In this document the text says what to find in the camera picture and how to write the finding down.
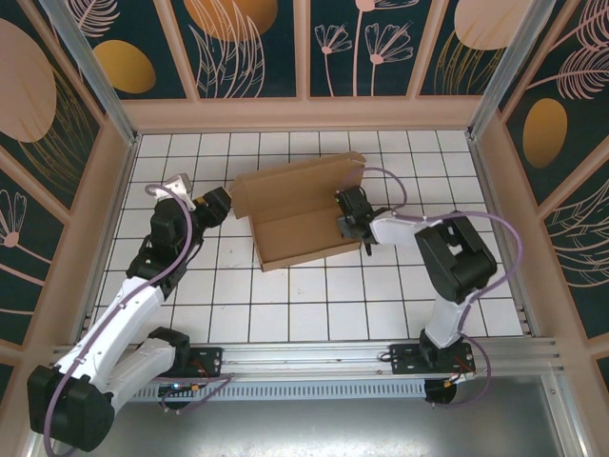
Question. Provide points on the aluminium corner post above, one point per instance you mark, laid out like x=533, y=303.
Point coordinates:
x=509, y=62
x=90, y=62

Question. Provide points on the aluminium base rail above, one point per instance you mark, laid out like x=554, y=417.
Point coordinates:
x=304, y=357

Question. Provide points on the brown cardboard box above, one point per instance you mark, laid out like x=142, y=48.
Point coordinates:
x=295, y=209

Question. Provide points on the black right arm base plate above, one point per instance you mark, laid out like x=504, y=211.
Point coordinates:
x=404, y=359

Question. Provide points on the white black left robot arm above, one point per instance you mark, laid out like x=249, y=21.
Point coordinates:
x=114, y=323

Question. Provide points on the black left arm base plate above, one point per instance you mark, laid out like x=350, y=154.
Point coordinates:
x=209, y=359

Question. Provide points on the grey metal sheet panel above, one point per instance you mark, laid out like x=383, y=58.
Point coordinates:
x=304, y=428

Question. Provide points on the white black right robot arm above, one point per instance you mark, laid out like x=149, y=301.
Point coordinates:
x=452, y=257

